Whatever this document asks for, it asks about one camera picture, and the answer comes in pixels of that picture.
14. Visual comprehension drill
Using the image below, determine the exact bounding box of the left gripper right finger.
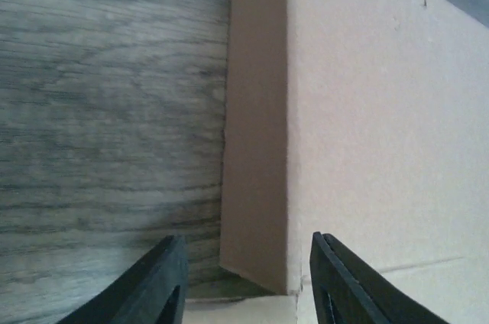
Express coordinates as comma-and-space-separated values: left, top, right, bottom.
309, 232, 446, 324

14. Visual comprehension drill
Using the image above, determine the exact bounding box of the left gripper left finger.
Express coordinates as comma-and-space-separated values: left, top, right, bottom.
60, 236, 189, 324

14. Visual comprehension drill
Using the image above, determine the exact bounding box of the cardboard box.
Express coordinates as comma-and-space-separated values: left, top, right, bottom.
184, 0, 488, 323

